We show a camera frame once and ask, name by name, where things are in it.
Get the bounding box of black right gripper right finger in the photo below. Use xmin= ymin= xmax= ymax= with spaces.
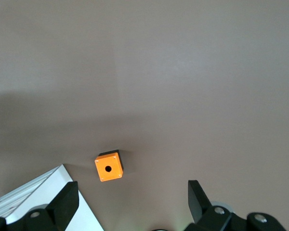
xmin=184 ymin=180 xmax=288 ymax=231

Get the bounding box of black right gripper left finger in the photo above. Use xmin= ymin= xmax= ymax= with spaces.
xmin=0 ymin=181 xmax=80 ymax=231

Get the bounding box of white drawer cabinet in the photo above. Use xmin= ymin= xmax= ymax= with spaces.
xmin=0 ymin=164 xmax=105 ymax=231

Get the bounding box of orange box with round hole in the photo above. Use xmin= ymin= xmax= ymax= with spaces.
xmin=94 ymin=149 xmax=125 ymax=183

